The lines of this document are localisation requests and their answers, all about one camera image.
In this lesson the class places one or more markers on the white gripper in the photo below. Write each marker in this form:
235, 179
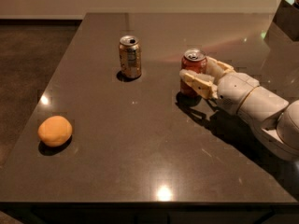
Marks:
234, 92

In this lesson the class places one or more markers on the red coke can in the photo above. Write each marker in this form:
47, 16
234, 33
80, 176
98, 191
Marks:
196, 61

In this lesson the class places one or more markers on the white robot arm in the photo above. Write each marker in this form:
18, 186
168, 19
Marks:
273, 120

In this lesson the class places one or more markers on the gold soda can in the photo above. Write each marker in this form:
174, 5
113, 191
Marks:
130, 56

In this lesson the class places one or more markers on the dark box on table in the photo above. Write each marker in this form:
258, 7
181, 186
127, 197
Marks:
287, 19

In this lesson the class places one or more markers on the orange fruit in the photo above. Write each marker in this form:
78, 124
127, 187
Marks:
55, 131

